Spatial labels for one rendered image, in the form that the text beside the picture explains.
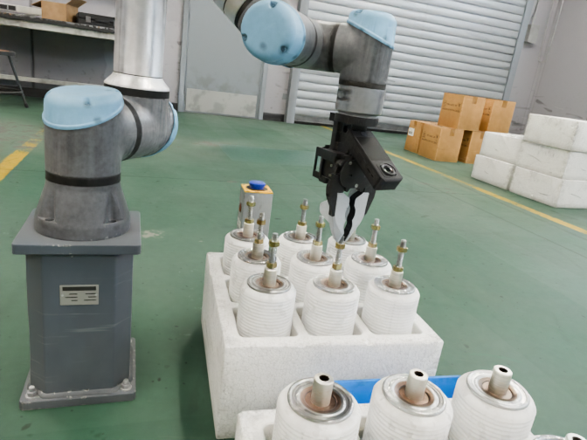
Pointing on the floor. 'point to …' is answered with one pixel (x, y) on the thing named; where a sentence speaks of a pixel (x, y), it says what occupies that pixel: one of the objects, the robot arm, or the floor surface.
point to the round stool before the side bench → (15, 77)
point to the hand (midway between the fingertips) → (344, 236)
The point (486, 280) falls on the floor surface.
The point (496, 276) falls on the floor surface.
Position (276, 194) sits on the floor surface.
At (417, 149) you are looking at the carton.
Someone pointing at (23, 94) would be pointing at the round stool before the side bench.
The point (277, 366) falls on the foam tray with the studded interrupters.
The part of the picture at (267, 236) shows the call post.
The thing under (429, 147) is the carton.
